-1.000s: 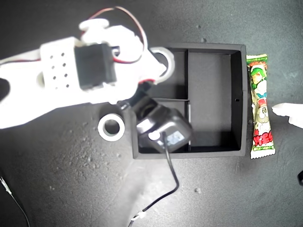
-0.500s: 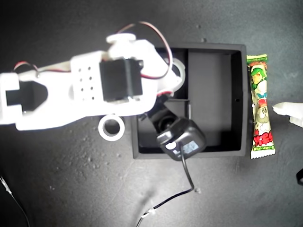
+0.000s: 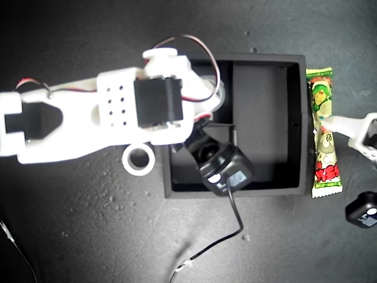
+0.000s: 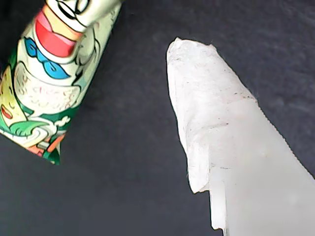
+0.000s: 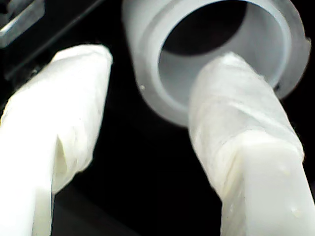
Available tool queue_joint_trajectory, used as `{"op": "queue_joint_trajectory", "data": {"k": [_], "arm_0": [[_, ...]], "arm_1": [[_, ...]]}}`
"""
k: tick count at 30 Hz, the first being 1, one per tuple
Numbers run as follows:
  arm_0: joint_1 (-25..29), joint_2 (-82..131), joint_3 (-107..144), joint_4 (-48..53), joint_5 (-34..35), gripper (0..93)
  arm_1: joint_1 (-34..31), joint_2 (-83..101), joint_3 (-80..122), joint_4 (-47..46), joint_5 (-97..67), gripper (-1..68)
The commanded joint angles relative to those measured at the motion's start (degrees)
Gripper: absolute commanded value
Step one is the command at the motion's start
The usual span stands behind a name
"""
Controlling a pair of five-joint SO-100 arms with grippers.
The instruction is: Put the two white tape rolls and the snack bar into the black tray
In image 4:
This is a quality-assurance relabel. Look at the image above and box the green printed snack bar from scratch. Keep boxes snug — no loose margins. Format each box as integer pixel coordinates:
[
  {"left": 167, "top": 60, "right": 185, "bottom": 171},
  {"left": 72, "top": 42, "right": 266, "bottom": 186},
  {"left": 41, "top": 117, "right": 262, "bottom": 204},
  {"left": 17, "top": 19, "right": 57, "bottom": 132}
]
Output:
[{"left": 0, "top": 0, "right": 123, "bottom": 166}]

